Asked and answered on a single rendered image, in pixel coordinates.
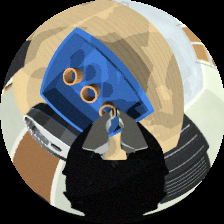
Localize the grey metal sleeve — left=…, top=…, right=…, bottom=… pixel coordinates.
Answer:
left=24, top=117, right=32, bottom=125
left=31, top=126, right=38, bottom=134
left=27, top=122, right=34, bottom=130

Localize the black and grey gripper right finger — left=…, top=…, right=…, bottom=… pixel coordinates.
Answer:
left=116, top=107, right=169, bottom=176

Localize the bronze bushing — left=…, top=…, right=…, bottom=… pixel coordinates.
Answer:
left=99, top=101, right=116, bottom=119
left=63, top=68, right=83, bottom=85
left=80, top=84, right=100, bottom=103

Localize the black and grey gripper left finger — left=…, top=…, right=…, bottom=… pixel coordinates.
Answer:
left=62, top=108, right=114, bottom=176

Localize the blue crate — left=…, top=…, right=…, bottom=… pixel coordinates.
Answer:
left=40, top=27, right=154, bottom=132

